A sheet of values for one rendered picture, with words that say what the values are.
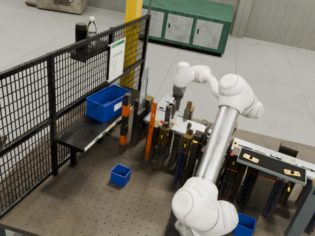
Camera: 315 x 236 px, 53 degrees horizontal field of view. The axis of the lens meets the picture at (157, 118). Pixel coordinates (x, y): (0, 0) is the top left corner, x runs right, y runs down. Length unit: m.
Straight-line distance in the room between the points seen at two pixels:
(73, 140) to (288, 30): 7.67
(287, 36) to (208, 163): 7.77
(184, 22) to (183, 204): 5.70
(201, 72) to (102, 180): 0.98
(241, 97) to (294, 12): 7.46
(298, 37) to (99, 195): 7.74
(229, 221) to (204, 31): 5.57
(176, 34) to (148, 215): 5.32
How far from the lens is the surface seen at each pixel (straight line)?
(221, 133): 1.51
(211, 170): 1.47
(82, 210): 2.01
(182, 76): 2.08
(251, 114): 1.71
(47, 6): 8.81
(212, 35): 6.83
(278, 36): 9.05
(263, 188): 1.94
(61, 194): 2.11
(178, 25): 6.86
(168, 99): 2.61
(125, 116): 2.22
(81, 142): 1.96
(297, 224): 2.08
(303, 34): 9.14
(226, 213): 1.56
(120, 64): 2.50
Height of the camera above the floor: 2.20
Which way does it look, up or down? 31 degrees down
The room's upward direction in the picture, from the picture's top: 9 degrees clockwise
